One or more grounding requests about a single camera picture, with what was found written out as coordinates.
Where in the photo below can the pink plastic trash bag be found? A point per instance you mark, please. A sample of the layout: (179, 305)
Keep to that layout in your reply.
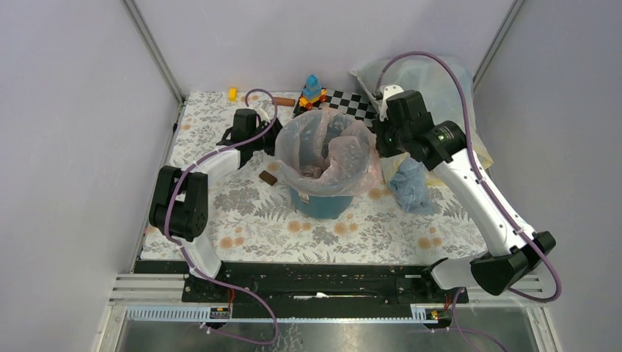
(373, 175)

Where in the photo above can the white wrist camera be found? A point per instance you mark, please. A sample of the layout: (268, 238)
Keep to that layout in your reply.
(382, 95)
(265, 117)

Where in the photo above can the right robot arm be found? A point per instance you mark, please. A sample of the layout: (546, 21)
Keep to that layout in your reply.
(513, 247)

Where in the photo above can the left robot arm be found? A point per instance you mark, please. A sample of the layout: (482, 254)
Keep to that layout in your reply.
(180, 204)

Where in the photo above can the black checkered tray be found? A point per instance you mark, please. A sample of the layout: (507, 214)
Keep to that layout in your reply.
(348, 103)

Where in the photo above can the dark brown wooden block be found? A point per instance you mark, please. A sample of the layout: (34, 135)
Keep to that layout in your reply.
(268, 178)

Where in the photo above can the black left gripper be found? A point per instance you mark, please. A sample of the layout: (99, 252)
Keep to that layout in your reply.
(273, 129)

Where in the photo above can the yellow toy block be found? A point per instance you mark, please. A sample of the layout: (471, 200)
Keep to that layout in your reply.
(233, 94)

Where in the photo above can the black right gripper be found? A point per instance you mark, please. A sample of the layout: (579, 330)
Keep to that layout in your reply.
(383, 149)

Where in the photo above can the blue plastic trash bag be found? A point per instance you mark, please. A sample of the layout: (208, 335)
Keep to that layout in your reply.
(409, 187)

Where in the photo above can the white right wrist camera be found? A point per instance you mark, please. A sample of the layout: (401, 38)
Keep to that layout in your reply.
(382, 95)

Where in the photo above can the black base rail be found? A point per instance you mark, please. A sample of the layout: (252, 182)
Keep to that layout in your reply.
(309, 291)

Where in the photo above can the teal plastic trash bin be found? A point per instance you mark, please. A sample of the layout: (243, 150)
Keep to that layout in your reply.
(320, 204)

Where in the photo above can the orange-brown wooden block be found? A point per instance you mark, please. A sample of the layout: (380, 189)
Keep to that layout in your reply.
(288, 102)

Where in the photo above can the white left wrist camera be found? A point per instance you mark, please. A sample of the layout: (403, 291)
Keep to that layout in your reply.
(265, 117)

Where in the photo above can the large translucent bag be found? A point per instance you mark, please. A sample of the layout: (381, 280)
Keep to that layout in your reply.
(422, 74)

